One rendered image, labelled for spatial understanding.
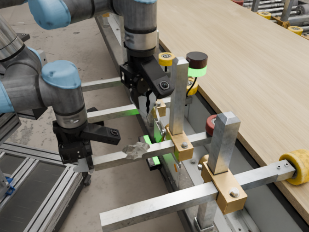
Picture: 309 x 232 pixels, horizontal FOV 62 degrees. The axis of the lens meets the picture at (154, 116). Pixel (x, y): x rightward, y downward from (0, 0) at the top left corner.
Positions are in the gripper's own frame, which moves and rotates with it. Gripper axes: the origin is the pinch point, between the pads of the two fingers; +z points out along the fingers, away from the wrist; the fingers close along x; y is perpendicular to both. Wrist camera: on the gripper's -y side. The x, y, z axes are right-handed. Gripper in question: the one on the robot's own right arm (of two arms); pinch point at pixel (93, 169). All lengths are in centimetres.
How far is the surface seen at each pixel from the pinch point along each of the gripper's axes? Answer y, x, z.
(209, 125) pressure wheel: -37.9, 0.9, -8.0
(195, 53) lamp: -33.3, -5.2, -30.7
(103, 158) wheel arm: -3.7, -0.3, -3.4
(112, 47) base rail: -27, -113, 13
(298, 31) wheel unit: -123, -56, -8
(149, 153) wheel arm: -17.6, 1.6, -2.7
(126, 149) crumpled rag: -10.9, -0.7, -4.3
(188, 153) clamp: -29.3, 5.1, -2.6
